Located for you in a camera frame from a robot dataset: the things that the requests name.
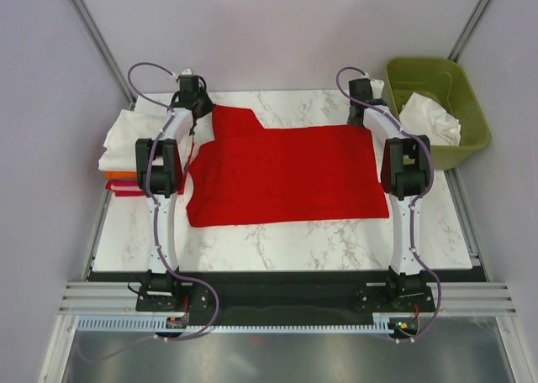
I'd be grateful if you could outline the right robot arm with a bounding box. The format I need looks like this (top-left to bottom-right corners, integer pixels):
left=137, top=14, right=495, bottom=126
left=348, top=77, right=433, bottom=311

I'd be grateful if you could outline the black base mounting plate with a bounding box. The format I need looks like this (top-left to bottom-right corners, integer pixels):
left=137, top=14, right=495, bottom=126
left=89, top=270, right=435, bottom=326

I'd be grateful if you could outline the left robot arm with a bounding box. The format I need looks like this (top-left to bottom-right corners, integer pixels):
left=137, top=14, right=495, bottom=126
left=135, top=73, right=214, bottom=310

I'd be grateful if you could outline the green plastic bin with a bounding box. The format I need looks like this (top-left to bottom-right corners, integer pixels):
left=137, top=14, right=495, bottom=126
left=383, top=57, right=491, bottom=171

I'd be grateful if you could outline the white folded t shirt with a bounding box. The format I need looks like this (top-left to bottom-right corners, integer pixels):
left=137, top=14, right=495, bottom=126
left=98, top=108, right=194, bottom=172

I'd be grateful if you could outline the right aluminium frame post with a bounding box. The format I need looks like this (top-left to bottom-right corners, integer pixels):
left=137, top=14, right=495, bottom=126
left=447, top=0, right=494, bottom=63

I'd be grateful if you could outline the left aluminium frame post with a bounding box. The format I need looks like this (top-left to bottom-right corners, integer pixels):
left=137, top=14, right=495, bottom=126
left=69, top=0, right=136, bottom=108

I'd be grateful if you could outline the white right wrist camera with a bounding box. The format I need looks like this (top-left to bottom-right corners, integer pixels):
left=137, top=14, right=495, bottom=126
left=370, top=79, right=385, bottom=99

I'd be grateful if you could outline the white slotted cable duct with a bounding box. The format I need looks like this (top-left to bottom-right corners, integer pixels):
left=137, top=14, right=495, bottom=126
left=76, top=313, right=419, bottom=334

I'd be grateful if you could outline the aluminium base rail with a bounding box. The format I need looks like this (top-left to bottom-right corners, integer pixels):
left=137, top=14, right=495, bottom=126
left=60, top=282, right=516, bottom=317

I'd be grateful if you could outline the white crumpled t shirt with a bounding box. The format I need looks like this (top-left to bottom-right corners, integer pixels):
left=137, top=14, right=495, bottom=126
left=399, top=92, right=462, bottom=147

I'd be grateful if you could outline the aluminium frame post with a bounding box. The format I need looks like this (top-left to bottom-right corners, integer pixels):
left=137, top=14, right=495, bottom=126
left=69, top=0, right=136, bottom=108
left=447, top=0, right=494, bottom=63

